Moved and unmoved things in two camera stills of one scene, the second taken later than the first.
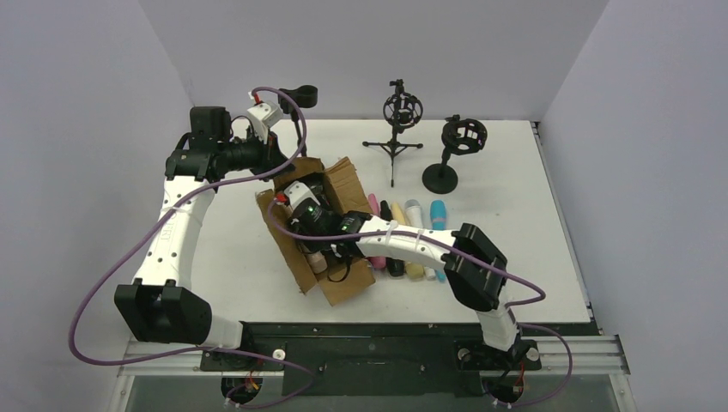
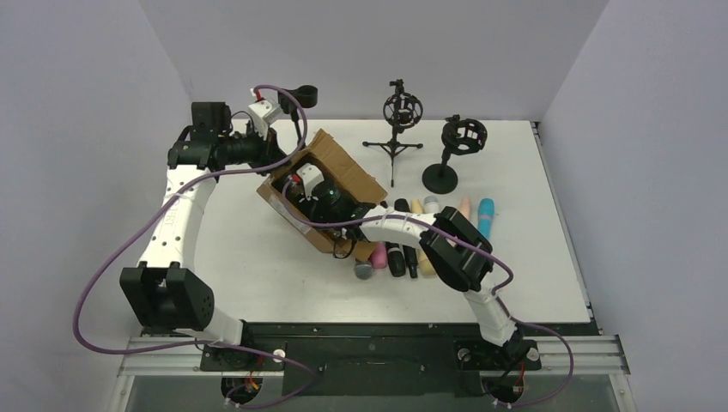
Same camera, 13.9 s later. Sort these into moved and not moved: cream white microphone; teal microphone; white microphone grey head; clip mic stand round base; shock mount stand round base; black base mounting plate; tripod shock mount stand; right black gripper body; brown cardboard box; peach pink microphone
Moved: right black gripper body; brown cardboard box; peach pink microphone; teal microphone; cream white microphone; white microphone grey head
Not moved: shock mount stand round base; tripod shock mount stand; clip mic stand round base; black base mounting plate
